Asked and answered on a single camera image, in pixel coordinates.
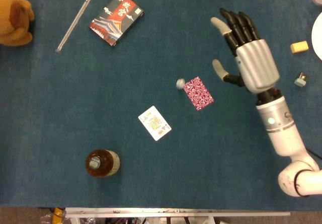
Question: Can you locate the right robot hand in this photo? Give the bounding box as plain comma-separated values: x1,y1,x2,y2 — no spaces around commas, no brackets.
210,8,281,94

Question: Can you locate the red patterned playing card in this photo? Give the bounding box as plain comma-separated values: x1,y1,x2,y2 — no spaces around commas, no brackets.
183,76,215,111

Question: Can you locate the yellow rectangular tile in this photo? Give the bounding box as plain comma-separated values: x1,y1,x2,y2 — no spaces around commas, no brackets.
290,40,309,54

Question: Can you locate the white round plate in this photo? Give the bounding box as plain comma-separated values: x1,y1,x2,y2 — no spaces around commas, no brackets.
311,14,322,61

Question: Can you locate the king of clubs card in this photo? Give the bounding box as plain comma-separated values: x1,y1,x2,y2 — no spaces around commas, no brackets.
138,105,172,142

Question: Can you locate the black red card box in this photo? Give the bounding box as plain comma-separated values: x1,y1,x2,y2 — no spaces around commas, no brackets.
89,0,145,47

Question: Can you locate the brown tea bottle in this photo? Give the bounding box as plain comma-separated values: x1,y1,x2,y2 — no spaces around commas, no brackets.
85,149,121,178

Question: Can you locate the clear plastic straw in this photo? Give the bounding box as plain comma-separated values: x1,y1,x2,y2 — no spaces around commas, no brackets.
55,0,92,53

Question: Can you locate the brown plush toy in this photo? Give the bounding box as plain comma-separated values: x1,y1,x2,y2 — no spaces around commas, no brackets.
0,0,35,47

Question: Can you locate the yellow object under table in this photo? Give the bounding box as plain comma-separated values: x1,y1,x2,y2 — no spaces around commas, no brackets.
51,207,65,224

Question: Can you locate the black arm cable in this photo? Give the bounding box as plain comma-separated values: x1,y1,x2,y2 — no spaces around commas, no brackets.
293,147,322,197

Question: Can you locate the aluminium frame rail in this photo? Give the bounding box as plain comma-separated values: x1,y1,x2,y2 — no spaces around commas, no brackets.
64,207,291,219

